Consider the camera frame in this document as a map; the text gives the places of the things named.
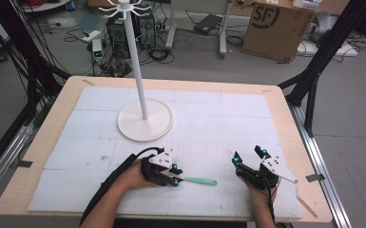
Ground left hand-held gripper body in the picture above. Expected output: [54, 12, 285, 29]
[140, 147, 176, 188]

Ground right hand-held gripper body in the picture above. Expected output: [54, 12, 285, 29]
[235, 154, 299, 192]

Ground spatula with green handle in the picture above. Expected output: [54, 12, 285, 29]
[162, 169, 219, 187]

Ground person's right hand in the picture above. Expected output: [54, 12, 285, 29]
[244, 182, 279, 207]

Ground person's left hand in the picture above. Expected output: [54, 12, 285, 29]
[116, 161, 160, 194]

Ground white grid mat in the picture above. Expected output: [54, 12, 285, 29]
[27, 85, 304, 223]

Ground person's dark clothing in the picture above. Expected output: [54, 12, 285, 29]
[113, 218, 247, 228]

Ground white hook stand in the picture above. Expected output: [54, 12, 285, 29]
[98, 0, 175, 143]

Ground brown cardboard box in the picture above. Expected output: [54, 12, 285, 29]
[241, 0, 318, 63]

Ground power supply with green display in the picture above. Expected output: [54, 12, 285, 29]
[91, 38, 105, 65]

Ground black computer tower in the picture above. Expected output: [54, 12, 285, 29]
[106, 16, 131, 60]
[136, 12, 157, 50]

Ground white flat board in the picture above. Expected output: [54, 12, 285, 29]
[297, 40, 359, 58]

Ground flat black case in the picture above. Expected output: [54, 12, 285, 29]
[192, 13, 223, 35]

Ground white power strip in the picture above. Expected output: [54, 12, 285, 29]
[82, 29, 103, 44]

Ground grey rounded device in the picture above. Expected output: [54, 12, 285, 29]
[306, 11, 339, 44]

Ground white keypad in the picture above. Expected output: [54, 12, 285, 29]
[292, 0, 323, 11]

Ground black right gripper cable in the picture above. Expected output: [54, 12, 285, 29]
[263, 174, 278, 224]

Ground aluminium rail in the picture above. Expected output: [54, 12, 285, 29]
[0, 123, 35, 208]
[288, 104, 354, 228]

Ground coiled black cable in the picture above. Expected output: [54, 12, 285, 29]
[147, 47, 176, 65]

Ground black metal frame stand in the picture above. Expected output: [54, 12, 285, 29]
[278, 0, 366, 139]
[0, 0, 72, 126]

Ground white metal frame legs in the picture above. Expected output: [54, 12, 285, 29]
[164, 0, 235, 60]

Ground bundle of black cables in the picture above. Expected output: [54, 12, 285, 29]
[0, 9, 61, 105]

